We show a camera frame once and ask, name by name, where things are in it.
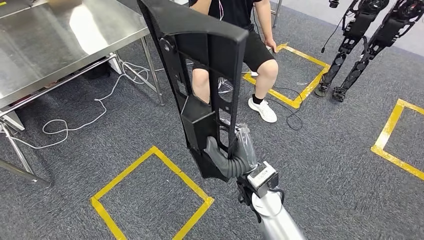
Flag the person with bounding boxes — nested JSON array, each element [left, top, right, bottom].
[[188, 0, 279, 124]]

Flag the yellow floor tape square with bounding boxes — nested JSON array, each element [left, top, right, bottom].
[[370, 98, 424, 182], [90, 145, 216, 240], [242, 43, 332, 110]]

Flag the black floor cable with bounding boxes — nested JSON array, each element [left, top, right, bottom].
[[264, 84, 304, 131]]

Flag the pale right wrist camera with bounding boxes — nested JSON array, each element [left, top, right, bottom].
[[246, 160, 280, 200]]

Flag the white panel board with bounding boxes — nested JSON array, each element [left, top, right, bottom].
[[0, 110, 26, 132], [107, 52, 124, 76]]

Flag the black plastic bracket part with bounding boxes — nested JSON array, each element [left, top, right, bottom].
[[136, 0, 250, 183]]

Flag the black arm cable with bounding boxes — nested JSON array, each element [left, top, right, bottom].
[[236, 177, 286, 223]]

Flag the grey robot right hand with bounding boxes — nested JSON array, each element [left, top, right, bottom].
[[203, 122, 260, 169]]

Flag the black humanoid robot legs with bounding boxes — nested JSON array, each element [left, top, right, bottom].
[[313, 0, 390, 98], [331, 0, 424, 103]]

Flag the black hanging cable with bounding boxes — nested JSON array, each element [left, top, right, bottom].
[[320, 0, 347, 54]]

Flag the white floor cable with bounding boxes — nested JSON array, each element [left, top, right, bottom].
[[0, 59, 167, 151]]

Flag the person's left hand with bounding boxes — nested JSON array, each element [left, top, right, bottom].
[[263, 37, 279, 54]]

